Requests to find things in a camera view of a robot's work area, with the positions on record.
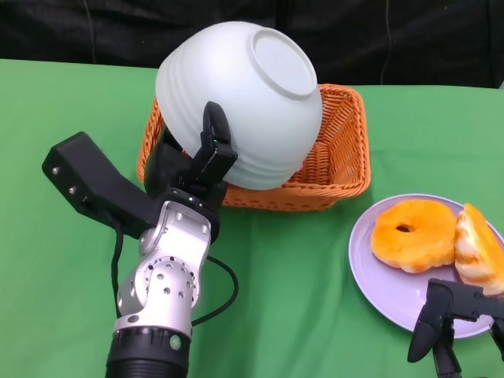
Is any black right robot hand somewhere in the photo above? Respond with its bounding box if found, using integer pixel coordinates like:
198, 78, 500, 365
407, 277, 504, 378

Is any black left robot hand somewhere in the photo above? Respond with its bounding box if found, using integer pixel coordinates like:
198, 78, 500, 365
143, 101, 239, 217

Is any orange ring doughnut bread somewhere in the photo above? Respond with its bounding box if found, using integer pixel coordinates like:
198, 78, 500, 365
371, 199, 458, 275

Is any orange white croissant bread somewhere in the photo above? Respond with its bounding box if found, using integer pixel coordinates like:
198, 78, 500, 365
454, 202, 504, 296

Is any pale green bowl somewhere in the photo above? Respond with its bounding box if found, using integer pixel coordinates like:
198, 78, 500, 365
154, 21, 323, 191

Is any lavender round plate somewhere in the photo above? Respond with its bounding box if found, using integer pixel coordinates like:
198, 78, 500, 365
348, 192, 504, 340

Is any orange wicker basket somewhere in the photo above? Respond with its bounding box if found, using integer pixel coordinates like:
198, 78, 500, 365
136, 82, 371, 212

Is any green tablecloth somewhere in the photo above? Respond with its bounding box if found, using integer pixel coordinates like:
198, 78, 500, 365
0, 57, 504, 378

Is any black backdrop curtain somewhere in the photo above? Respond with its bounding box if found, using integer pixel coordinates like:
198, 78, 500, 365
0, 0, 504, 90

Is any black left wrist camera housing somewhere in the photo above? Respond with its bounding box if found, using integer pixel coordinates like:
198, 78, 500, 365
41, 132, 162, 239

